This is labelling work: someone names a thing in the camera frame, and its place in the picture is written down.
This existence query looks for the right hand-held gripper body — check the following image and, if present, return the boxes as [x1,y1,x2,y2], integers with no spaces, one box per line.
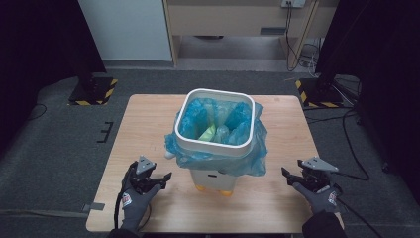
[296,157,341,194]

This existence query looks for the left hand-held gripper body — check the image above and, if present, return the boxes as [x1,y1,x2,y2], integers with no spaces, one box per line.
[129,155,159,195]

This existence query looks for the white trash bin with face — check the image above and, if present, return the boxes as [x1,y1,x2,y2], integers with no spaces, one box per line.
[163,150,239,198]

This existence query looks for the white square bin rim ring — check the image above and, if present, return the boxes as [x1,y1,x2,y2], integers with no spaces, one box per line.
[173,87,256,158]

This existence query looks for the blue plastic garbage bag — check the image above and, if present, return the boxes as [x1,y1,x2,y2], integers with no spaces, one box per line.
[163,97,268,178]

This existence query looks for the person's right hand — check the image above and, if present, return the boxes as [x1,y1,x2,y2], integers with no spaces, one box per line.
[291,181,341,215]

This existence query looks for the person's left hand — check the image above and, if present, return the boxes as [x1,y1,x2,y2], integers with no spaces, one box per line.
[119,166,162,232]

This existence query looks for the green paper scrap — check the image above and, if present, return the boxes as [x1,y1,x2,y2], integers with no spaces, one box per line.
[197,123,217,143]

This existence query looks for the grey tape piece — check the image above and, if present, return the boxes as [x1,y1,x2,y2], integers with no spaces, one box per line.
[82,202,106,212]

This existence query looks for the black stand base yellow stripes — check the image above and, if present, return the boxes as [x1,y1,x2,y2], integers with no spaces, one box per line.
[294,77,345,109]
[67,76,119,107]

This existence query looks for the clear crumpled plastic wrapper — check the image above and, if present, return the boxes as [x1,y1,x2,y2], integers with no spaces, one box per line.
[214,124,231,145]

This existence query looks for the grey floor strip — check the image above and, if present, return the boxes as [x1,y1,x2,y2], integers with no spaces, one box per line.
[0,208,88,219]

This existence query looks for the white panel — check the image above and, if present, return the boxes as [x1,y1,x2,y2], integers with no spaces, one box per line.
[77,0,173,62]

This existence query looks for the light wooden desk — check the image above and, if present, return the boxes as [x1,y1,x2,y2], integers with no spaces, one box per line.
[162,0,341,68]

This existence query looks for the long black floor cable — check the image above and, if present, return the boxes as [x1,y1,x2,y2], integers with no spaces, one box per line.
[341,108,370,182]

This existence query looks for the right hand-held gripper cable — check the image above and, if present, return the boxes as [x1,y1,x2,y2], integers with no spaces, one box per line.
[335,184,385,238]

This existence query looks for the tangled floor cable bundle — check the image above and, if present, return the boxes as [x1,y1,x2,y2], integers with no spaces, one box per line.
[298,38,323,77]

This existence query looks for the thin black floor cable loop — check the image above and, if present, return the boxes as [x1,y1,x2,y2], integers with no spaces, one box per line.
[26,103,48,122]

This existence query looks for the black hanging power cable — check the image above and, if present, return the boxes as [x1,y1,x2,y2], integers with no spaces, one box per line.
[284,2,301,72]

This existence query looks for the wall power socket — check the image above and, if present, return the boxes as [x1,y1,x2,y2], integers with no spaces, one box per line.
[280,0,306,9]

